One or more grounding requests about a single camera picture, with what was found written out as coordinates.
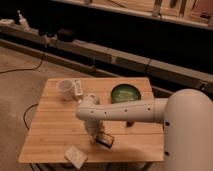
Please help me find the black box on ledge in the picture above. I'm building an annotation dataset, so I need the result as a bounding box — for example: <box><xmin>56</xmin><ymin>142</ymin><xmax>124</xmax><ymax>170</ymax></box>
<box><xmin>57</xmin><ymin>29</ymin><xmax>75</xmax><ymax>42</ymax></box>

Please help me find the white cup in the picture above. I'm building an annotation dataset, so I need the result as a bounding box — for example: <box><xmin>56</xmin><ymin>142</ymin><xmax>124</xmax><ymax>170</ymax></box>
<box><xmin>56</xmin><ymin>80</ymin><xmax>74</xmax><ymax>101</ymax></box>

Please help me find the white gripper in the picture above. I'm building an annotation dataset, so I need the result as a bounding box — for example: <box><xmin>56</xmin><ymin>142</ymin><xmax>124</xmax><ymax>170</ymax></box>
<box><xmin>84</xmin><ymin>121</ymin><xmax>105</xmax><ymax>142</ymax></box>

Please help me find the black floor cable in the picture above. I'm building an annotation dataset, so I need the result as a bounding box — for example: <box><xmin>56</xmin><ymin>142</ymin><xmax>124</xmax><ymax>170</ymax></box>
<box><xmin>0</xmin><ymin>49</ymin><xmax>46</xmax><ymax>131</ymax></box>

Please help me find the white tube bottle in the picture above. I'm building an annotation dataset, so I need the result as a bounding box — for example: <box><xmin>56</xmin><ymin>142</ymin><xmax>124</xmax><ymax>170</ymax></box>
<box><xmin>73</xmin><ymin>79</ymin><xmax>84</xmax><ymax>101</ymax></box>

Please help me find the green plate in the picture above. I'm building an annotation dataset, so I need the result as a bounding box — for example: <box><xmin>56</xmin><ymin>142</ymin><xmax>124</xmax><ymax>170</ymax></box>
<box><xmin>111</xmin><ymin>84</ymin><xmax>141</xmax><ymax>103</ymax></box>

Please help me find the white spray bottle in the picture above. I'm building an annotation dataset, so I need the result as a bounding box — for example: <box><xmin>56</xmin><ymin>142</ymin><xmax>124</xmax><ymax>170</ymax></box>
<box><xmin>17</xmin><ymin>10</ymin><xmax>30</xmax><ymax>31</ymax></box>

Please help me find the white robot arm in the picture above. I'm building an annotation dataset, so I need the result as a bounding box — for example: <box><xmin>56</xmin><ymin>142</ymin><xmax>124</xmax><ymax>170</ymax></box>
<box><xmin>76</xmin><ymin>89</ymin><xmax>213</xmax><ymax>171</ymax></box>

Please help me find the black and brown eraser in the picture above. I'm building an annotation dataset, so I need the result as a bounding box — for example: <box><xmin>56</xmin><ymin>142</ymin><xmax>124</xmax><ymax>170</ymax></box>
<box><xmin>95</xmin><ymin>133</ymin><xmax>114</xmax><ymax>148</ymax></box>

